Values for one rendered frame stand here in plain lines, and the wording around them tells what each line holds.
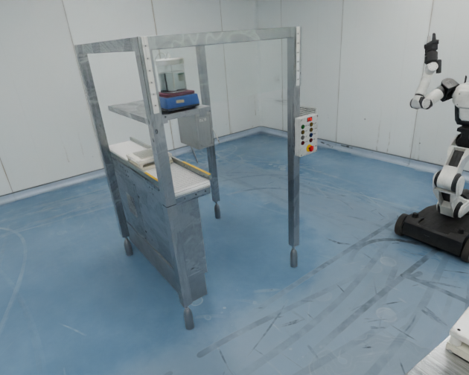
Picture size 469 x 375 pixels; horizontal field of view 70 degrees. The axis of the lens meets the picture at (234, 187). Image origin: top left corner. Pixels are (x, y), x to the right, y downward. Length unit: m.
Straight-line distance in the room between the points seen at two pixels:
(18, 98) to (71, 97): 0.59
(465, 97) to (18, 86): 4.65
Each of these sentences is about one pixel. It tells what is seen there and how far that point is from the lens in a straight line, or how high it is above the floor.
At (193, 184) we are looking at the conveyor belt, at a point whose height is 0.94.
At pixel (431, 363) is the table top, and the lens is 1.14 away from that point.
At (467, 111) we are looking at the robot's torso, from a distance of 3.07.
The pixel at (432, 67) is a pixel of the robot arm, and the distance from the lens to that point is 3.02.
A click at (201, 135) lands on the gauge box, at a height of 1.23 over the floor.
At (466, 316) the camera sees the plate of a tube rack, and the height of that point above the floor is 0.96.
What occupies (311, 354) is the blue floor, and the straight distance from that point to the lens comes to 2.23.
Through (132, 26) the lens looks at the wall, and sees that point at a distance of 5.37.
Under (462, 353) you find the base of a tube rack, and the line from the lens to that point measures 1.17.
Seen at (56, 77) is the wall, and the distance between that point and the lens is 5.06.
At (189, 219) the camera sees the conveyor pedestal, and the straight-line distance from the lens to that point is 2.21.
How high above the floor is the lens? 1.72
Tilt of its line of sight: 24 degrees down
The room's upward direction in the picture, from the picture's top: 5 degrees counter-clockwise
